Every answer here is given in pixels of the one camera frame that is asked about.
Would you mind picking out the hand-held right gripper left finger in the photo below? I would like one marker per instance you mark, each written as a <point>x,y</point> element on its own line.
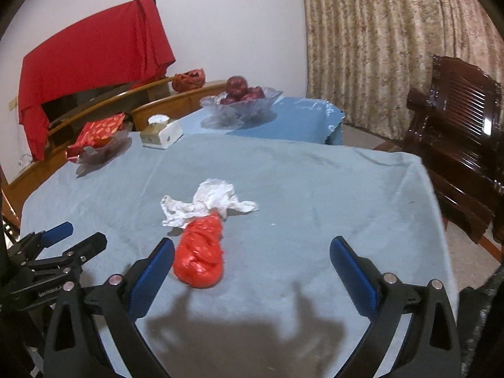
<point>153,275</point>

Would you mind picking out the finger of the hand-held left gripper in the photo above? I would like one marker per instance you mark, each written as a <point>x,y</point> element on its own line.
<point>90,246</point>
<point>55,233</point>

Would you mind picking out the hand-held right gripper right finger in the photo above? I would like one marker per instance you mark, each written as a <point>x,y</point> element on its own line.
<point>354,275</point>

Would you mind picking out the orange-red plastic bag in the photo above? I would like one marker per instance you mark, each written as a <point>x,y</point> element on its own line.
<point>197,256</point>

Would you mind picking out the trash bin with black liner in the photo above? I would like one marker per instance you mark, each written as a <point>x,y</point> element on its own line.
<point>480,323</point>

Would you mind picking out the white crumpled tissue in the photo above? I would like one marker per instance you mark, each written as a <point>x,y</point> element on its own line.
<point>204,201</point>

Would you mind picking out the red patterned gift packet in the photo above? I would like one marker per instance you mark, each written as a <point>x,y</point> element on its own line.
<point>98,130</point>

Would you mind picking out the dark television screen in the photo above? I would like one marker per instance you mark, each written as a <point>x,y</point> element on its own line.
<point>67,106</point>

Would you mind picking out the white tissue box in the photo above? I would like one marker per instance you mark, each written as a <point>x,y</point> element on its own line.
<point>165,136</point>

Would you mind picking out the dark wooden armchair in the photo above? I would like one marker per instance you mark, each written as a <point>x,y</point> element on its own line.
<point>453,145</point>

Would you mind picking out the blue plastic tablecloth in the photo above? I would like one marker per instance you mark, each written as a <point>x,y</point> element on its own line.
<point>299,122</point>

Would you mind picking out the red cloth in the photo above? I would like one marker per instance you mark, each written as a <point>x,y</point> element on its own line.
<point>86,59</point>

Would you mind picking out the glass fruit bowl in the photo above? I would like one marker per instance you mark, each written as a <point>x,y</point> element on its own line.
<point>244,111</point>

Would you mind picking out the red apple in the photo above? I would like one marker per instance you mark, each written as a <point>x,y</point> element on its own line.
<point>237,84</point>
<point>256,93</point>
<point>227,98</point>

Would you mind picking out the small red bag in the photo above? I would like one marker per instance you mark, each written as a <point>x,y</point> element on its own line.
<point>189,80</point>

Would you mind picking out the beige patterned curtain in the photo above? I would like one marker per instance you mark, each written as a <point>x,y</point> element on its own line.
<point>374,47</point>

